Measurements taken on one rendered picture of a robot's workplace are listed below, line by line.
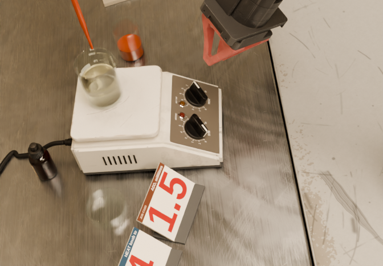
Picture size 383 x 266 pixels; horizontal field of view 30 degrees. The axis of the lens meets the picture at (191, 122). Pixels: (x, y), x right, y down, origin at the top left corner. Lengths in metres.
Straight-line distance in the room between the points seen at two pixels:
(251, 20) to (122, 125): 0.22
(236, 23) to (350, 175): 0.27
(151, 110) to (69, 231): 0.20
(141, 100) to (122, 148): 0.07
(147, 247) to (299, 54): 0.39
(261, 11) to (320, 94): 0.25
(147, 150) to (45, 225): 0.17
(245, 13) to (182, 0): 0.37
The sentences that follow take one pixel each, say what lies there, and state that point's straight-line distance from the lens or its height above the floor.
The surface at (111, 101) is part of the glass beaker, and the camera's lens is 0.96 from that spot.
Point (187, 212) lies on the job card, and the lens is 0.96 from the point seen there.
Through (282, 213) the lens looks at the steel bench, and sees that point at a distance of 0.95.
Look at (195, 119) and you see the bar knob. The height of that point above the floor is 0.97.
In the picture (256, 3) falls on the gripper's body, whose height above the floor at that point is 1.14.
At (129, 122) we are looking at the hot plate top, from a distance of 0.95.
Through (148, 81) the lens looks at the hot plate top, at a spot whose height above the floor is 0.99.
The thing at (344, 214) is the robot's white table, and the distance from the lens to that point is 0.95.
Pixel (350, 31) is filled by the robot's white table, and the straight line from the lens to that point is 1.15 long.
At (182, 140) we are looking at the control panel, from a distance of 0.96.
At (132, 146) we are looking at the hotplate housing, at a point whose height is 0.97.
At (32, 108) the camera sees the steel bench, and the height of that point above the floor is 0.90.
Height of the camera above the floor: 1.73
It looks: 53 degrees down
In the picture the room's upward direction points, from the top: 12 degrees counter-clockwise
